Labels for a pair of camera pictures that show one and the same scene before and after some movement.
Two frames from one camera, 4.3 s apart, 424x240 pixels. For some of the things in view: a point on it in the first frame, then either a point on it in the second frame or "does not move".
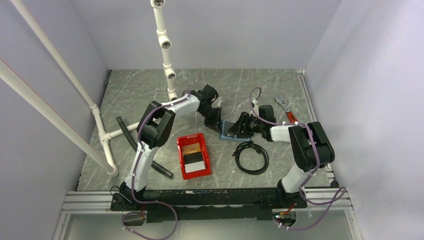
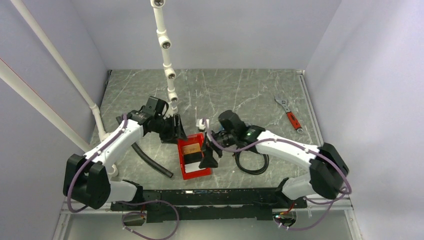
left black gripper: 215,124 → 175,132
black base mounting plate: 174,205 does not move
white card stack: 195,166 does not move
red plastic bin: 192,139 does not move
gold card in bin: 191,148 does not move
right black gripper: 238,129 → 208,160
